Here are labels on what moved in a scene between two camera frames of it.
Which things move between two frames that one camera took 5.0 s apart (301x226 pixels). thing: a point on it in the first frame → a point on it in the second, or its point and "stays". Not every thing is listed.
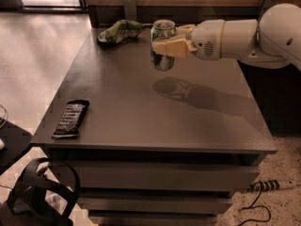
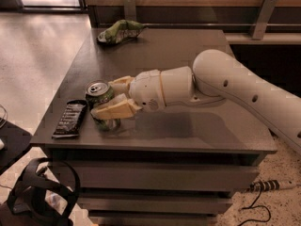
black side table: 16,141 stays
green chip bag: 120,31 stays
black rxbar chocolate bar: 71,119 stays
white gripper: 207,39 → 146,89
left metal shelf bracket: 130,7 stays
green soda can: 162,29 → 95,92
